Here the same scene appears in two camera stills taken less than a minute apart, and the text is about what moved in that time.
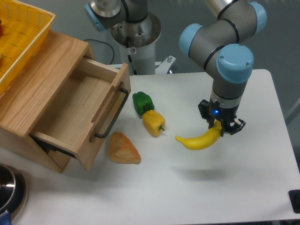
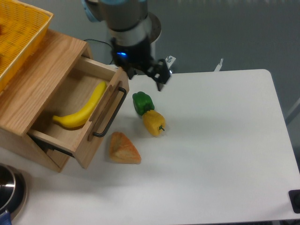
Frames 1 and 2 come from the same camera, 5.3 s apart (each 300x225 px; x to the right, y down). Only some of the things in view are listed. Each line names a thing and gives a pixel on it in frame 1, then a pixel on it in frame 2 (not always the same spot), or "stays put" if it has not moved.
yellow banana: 205,141 to 79,118
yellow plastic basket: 23,28 stays put
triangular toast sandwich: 122,150 stays put
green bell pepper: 142,102 stays put
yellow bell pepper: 153,122 stays put
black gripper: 209,110 to 139,57
